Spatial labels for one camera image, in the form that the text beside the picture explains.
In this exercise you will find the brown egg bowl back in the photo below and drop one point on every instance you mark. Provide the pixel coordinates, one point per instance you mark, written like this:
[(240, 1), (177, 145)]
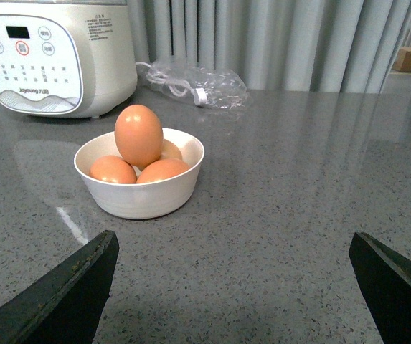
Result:
[(170, 150)]

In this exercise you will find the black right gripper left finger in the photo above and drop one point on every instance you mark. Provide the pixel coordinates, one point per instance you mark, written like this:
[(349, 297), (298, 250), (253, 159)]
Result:
[(65, 305)]

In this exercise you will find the brown egg bowl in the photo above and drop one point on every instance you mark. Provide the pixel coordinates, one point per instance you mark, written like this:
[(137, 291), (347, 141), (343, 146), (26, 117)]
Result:
[(170, 150), (112, 169), (163, 169)]

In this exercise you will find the clear plastic bag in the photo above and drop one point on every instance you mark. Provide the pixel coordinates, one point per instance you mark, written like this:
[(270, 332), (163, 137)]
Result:
[(179, 79)]

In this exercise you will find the brown top egg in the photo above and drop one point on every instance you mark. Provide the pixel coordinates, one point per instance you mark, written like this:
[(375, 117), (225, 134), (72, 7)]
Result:
[(139, 135)]

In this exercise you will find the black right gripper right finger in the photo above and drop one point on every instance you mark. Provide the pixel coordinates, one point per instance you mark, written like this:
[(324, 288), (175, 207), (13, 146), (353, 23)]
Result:
[(384, 279)]

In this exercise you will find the white Joyoung cooker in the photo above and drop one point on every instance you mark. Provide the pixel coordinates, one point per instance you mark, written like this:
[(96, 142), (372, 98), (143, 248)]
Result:
[(65, 59)]

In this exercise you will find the white bowl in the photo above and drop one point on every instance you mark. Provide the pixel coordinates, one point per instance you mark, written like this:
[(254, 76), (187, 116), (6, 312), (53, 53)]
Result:
[(141, 201)]

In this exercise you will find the brown egg bowl front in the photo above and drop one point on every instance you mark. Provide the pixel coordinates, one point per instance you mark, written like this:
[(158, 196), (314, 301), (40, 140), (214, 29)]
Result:
[(163, 169)]

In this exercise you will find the brown egg bowl left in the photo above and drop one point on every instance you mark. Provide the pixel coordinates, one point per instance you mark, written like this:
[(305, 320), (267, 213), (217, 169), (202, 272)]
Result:
[(112, 169)]

